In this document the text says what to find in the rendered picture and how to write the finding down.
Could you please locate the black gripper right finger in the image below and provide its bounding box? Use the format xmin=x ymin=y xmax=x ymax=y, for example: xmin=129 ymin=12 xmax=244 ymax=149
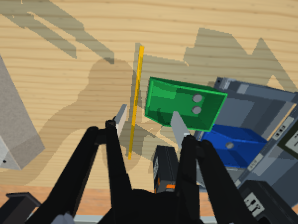
xmin=170 ymin=111 xmax=260 ymax=224

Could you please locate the blue open bin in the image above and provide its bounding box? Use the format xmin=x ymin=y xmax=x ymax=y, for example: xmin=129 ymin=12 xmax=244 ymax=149
xmin=197 ymin=124 xmax=268 ymax=168

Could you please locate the grey open bin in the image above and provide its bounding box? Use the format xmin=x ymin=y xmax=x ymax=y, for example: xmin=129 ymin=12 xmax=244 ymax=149
xmin=197 ymin=166 xmax=246 ymax=187

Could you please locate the green bin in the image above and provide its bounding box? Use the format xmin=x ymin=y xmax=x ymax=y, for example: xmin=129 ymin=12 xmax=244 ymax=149
xmin=145 ymin=77 xmax=228 ymax=132

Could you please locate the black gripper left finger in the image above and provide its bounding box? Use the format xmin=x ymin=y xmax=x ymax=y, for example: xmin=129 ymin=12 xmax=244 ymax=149
xmin=24 ymin=104 xmax=142 ymax=224

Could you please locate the yellow bar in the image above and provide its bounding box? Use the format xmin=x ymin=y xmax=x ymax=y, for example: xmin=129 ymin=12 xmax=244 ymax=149
xmin=128 ymin=46 xmax=144 ymax=160

